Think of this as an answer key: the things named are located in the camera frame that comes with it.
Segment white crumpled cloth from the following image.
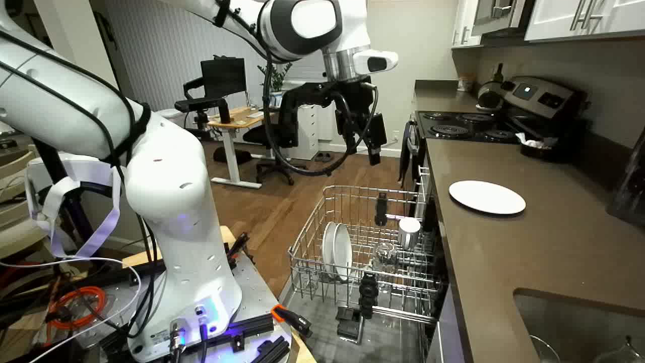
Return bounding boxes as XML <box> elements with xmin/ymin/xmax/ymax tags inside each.
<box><xmin>512</xmin><ymin>129</ymin><xmax>559</xmax><ymax>152</ymax></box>

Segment black computer monitor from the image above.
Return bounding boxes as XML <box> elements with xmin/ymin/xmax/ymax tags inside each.
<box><xmin>174</xmin><ymin>54</ymin><xmax>250</xmax><ymax>127</ymax></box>

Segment white thin cable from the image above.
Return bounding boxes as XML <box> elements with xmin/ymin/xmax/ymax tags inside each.
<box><xmin>0</xmin><ymin>258</ymin><xmax>147</xmax><ymax>363</ymax></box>

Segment wooden desk white legs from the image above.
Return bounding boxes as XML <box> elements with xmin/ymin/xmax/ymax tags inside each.
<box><xmin>204</xmin><ymin>105</ymin><xmax>268</xmax><ymax>191</ymax></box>

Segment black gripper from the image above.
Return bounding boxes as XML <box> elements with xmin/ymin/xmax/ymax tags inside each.
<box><xmin>332</xmin><ymin>74</ymin><xmax>388</xmax><ymax>167</ymax></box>

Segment black rack utensil holder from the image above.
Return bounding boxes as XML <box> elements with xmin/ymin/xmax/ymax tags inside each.
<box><xmin>357</xmin><ymin>270</ymin><xmax>380</xmax><ymax>318</ymax></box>

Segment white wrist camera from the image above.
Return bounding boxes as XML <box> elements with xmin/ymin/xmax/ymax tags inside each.
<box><xmin>351</xmin><ymin>48</ymin><xmax>399</xmax><ymax>76</ymax></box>

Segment wire dishwasher rack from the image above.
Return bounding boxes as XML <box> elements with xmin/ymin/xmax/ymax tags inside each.
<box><xmin>285</xmin><ymin>184</ymin><xmax>450</xmax><ymax>328</ymax></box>

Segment white cup in rack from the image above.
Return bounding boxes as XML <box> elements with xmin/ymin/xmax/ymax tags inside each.
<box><xmin>396</xmin><ymin>216</ymin><xmax>423</xmax><ymax>251</ymax></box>

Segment white dinner plate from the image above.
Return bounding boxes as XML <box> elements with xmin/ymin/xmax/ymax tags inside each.
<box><xmin>447</xmin><ymin>177</ymin><xmax>527</xmax><ymax>218</ymax></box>

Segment orange handled tool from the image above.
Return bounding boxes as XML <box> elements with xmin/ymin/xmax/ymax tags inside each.
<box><xmin>270</xmin><ymin>303</ymin><xmax>313</xmax><ymax>342</ymax></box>

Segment orange cable coil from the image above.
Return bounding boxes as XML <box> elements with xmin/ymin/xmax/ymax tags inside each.
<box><xmin>43</xmin><ymin>285</ymin><xmax>108</xmax><ymax>333</ymax></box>

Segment black metal pole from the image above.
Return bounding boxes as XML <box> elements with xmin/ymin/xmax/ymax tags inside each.
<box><xmin>28</xmin><ymin>137</ymin><xmax>93</xmax><ymax>245</ymax></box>

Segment pale lavender strap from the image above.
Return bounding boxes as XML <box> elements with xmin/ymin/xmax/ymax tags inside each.
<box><xmin>23</xmin><ymin>152</ymin><xmax>126</xmax><ymax>262</ymax></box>

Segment open dishwasher door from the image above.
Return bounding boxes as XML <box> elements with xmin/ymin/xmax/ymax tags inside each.
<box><xmin>278</xmin><ymin>281</ymin><xmax>446</xmax><ymax>363</ymax></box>

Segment black bottle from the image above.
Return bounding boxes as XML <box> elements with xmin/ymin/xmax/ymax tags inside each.
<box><xmin>373</xmin><ymin>190</ymin><xmax>390</xmax><ymax>229</ymax></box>

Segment steel kitchen sink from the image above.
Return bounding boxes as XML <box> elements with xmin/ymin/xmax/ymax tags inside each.
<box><xmin>512</xmin><ymin>289</ymin><xmax>645</xmax><ymax>363</ymax></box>

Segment grey range hood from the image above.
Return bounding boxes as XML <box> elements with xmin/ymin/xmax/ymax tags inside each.
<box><xmin>472</xmin><ymin>0</ymin><xmax>535</xmax><ymax>38</ymax></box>

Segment dark kettle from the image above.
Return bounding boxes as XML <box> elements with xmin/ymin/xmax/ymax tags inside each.
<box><xmin>473</xmin><ymin>63</ymin><xmax>516</xmax><ymax>111</ymax></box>

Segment black kitchen stove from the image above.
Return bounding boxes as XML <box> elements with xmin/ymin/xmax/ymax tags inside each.
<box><xmin>399</xmin><ymin>74</ymin><xmax>593</xmax><ymax>194</ymax></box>

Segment white wall cabinet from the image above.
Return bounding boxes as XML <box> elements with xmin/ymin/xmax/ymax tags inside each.
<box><xmin>522</xmin><ymin>0</ymin><xmax>645</xmax><ymax>45</ymax></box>

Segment white racked plate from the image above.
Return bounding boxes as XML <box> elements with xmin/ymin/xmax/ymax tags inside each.
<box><xmin>320</xmin><ymin>221</ymin><xmax>340</xmax><ymax>279</ymax></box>
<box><xmin>332</xmin><ymin>222</ymin><xmax>354</xmax><ymax>285</ymax></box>

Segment white drawer cabinet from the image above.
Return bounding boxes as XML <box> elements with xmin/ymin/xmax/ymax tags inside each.
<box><xmin>294</xmin><ymin>99</ymin><xmax>338</xmax><ymax>161</ymax></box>

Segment clear glass jar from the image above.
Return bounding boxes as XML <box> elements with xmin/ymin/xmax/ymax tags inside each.
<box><xmin>371</xmin><ymin>241</ymin><xmax>399</xmax><ymax>269</ymax></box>

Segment black office chair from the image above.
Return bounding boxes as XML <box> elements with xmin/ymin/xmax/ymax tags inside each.
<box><xmin>243</xmin><ymin>84</ymin><xmax>318</xmax><ymax>187</ymax></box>

